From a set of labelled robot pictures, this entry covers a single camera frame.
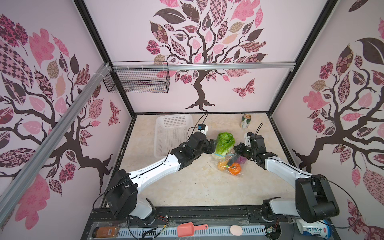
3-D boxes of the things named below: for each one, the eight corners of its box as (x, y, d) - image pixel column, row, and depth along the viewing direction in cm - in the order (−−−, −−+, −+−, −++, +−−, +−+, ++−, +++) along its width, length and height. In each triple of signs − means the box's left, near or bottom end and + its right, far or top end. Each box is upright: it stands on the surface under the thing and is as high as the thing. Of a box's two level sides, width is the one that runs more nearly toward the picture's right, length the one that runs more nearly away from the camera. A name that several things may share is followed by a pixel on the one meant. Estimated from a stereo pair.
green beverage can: (240, 128, 111) (243, 120, 103) (238, 122, 115) (241, 113, 107) (248, 128, 111) (252, 120, 103) (246, 122, 115) (250, 113, 107)
